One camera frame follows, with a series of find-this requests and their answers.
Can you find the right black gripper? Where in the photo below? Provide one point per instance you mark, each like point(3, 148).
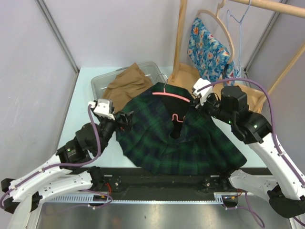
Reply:
point(213, 96)

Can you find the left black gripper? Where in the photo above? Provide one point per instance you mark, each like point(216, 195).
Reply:
point(127, 124)

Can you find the green plaid garment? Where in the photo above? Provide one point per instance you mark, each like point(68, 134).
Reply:
point(156, 144)

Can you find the pink plastic hanger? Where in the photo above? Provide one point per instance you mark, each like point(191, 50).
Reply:
point(177, 100)

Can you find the blue floral skirt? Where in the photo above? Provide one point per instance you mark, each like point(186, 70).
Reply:
point(209, 56)

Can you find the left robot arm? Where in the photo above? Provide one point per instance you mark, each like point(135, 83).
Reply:
point(86, 147)

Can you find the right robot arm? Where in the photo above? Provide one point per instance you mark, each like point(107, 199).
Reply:
point(285, 192)

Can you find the tan folded garment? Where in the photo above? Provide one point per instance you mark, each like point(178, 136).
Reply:
point(126, 86)

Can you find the clear plastic tray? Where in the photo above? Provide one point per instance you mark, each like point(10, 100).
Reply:
point(101, 82)

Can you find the wooden clothes rack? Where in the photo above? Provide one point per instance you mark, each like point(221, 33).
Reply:
point(185, 76)

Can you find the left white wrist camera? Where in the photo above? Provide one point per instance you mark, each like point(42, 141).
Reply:
point(102, 108)

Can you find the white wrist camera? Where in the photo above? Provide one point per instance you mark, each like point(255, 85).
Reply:
point(102, 108)
point(201, 90)

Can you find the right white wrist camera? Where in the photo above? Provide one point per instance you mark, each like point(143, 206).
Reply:
point(201, 90)

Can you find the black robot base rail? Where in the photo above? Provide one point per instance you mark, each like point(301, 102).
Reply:
point(137, 185)

